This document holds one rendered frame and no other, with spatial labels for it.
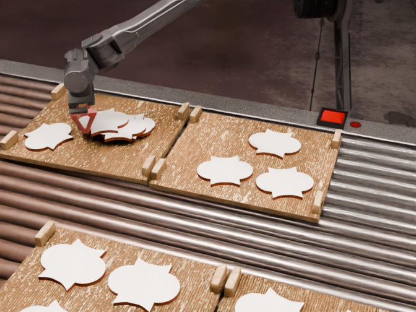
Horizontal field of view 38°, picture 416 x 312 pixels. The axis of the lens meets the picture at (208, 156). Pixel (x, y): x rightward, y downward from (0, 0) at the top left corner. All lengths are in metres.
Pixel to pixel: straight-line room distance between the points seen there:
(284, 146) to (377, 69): 2.58
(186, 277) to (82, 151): 0.52
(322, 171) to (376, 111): 2.15
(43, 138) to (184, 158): 0.38
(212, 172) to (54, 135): 0.45
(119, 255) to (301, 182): 0.47
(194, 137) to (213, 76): 2.29
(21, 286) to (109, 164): 0.42
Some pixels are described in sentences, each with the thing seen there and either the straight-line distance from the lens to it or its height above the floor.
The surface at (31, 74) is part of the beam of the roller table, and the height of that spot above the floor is 0.91.
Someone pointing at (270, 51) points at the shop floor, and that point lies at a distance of 4.22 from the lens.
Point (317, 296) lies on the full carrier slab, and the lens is 1.21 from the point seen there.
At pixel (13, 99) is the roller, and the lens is 1.91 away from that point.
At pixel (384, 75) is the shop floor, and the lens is 4.04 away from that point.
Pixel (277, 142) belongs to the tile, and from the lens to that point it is 1.58.
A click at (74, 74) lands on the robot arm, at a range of 1.45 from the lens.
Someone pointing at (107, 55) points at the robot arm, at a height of 1.18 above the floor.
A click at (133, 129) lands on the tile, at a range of 1.60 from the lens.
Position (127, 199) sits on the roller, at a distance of 1.46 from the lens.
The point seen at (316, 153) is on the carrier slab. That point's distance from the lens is 1.57.
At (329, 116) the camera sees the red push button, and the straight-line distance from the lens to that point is 1.74.
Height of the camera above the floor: 1.83
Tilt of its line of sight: 36 degrees down
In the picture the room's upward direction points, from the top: straight up
